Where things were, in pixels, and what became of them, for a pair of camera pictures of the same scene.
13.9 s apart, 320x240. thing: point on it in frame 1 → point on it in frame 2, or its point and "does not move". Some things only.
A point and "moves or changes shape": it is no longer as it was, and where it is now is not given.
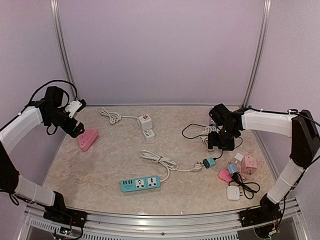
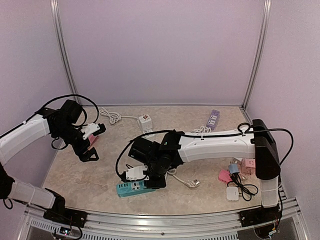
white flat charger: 233,192 does not move
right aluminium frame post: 267,7 does not move
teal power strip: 134,184 moves or changes shape
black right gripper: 212,141 → 159,184
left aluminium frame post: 55,6 does not move
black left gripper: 74,133 → 84,157
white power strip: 149,134 does not move
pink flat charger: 224,175 does not move
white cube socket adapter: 145,122 does not move
